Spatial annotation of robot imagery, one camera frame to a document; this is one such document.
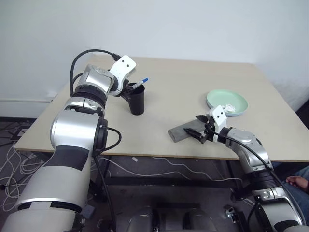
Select person's blue jeans leg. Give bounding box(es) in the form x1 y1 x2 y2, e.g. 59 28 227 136
272 161 309 219

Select bystander's bare hand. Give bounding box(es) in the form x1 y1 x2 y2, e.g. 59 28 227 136
286 175 306 188

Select black table frame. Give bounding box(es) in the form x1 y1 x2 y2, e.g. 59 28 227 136
88 156 245 202

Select long white cable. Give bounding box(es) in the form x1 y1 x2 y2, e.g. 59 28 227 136
151 156 242 182

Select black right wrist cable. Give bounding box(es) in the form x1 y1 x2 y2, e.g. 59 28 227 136
207 129 304 219

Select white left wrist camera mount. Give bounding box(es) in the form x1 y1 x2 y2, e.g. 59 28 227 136
109 55 137 97

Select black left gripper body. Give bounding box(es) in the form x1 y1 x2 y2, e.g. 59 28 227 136
119 80 133 96

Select black floor cables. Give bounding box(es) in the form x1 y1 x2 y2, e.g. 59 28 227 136
0 120 33 147

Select tangled white floor cables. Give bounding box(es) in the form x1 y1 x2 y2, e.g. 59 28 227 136
0 144 53 215

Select light blue plate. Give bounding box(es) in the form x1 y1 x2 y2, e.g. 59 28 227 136
205 98 247 118

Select black plastic cup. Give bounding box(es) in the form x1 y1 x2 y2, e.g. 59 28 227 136
127 82 146 116

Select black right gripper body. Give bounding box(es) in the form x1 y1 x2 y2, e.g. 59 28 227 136
201 116 216 145

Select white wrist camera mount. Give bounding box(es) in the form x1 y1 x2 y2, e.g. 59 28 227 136
208 104 229 143
109 55 137 97

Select silver metal bracket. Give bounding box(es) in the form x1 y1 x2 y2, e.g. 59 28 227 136
224 204 242 223

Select thin black robot body cable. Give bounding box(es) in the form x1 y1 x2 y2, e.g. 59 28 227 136
93 127 122 232

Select beige wooden table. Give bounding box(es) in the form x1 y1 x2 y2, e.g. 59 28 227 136
14 56 309 164

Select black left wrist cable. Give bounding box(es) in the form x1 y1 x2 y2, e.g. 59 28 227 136
69 49 122 96

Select crumpled white paper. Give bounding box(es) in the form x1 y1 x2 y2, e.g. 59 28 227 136
223 103 237 114

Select green plate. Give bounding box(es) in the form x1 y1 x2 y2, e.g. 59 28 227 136
206 88 249 115

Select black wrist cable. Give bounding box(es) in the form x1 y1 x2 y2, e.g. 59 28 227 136
69 49 122 96
207 129 304 219

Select marker with blue cap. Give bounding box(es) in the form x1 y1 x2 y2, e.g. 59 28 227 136
131 77 150 89

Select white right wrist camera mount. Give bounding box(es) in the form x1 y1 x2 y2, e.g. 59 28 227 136
208 104 229 143

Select white wall trunking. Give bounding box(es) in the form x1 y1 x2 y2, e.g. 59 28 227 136
0 97 54 104

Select grey glasses case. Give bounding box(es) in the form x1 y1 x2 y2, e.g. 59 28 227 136
168 119 209 144

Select dark grey foam block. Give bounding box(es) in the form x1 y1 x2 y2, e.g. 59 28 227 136
83 205 96 219

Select dark rounded robot lower body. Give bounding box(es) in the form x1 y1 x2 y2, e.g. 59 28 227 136
127 202 214 232

